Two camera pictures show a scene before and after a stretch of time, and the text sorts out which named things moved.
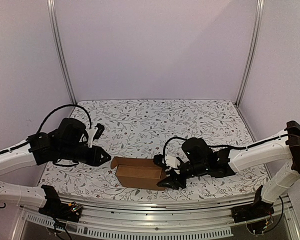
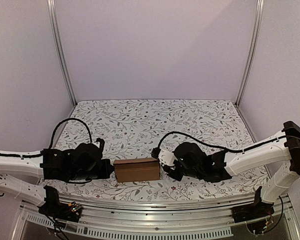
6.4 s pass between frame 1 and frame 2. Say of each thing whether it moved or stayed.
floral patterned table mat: stayed
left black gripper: moved
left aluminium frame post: stayed
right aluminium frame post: stayed
